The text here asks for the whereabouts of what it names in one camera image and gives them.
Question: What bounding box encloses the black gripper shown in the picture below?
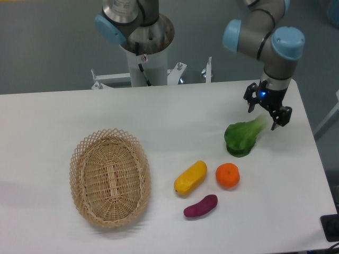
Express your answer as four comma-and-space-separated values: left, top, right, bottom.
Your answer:
243, 80, 292, 130

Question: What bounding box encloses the green leafy vegetable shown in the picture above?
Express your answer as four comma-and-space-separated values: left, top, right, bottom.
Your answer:
224, 114, 269, 158

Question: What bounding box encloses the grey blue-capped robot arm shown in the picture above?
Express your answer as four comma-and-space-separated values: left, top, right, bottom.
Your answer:
94, 1, 305, 127

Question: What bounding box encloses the white table leg right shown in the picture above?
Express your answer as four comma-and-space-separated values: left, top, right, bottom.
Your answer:
313, 90, 339, 142

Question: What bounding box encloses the orange tangerine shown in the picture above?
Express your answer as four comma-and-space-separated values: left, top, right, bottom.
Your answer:
215, 163, 240, 188

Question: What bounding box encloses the yellow mango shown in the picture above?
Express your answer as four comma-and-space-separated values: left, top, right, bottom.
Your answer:
174, 160, 207, 196

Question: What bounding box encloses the purple sweet potato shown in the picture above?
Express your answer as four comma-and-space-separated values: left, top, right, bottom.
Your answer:
183, 194, 218, 218

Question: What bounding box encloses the black device at table edge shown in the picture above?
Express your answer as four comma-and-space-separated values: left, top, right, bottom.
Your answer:
320, 214, 338, 242

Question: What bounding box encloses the woven wicker basket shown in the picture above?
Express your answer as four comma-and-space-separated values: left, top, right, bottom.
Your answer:
69, 129, 151, 229

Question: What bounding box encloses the white metal base frame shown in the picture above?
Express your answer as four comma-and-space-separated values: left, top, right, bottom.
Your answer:
91, 56, 213, 89

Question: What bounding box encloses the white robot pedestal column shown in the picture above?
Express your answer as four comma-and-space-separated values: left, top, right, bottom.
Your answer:
119, 14, 175, 87

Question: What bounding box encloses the black cable on pedestal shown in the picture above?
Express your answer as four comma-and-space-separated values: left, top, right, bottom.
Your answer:
135, 42, 152, 87

